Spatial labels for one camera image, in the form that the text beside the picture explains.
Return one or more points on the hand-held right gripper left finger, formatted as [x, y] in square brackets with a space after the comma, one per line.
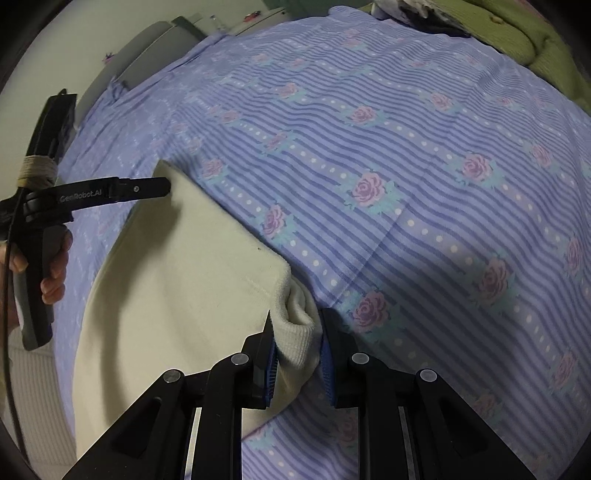
[271, 364]

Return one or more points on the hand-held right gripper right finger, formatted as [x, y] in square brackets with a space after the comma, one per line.
[327, 369]

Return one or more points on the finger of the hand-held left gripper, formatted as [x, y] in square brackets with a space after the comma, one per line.
[143, 188]

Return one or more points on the cream pants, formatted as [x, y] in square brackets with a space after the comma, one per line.
[184, 286]

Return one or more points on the person's left forearm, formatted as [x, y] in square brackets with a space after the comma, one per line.
[37, 392]

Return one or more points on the small purple toy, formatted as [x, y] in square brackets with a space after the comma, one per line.
[108, 57]

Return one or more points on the grey padded headboard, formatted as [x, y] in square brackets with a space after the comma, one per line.
[138, 50]

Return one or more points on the white nightstand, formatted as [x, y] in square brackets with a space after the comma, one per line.
[258, 25]

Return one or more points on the purple floral striped duvet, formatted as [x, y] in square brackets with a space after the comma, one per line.
[415, 184]

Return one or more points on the dark patterned cloth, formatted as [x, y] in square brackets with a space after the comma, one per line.
[425, 16]

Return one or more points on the olive green jacket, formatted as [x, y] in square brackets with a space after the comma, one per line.
[521, 37]

